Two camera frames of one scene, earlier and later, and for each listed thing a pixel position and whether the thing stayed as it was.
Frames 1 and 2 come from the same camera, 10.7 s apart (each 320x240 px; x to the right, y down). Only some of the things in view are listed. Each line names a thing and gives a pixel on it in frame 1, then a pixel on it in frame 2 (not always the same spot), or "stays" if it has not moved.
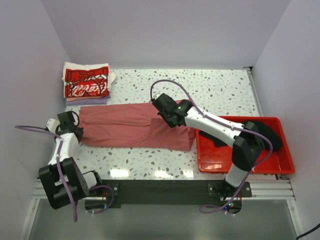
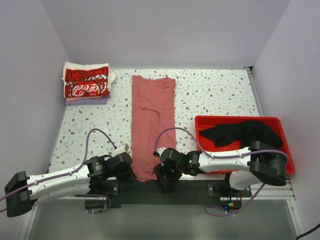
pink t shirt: (133, 125) → (153, 123)
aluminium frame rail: (261, 189) stays
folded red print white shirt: (87, 80) stays
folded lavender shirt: (89, 101) stays
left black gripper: (81, 131) → (129, 174)
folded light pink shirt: (79, 98) stays
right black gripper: (163, 115) → (160, 172)
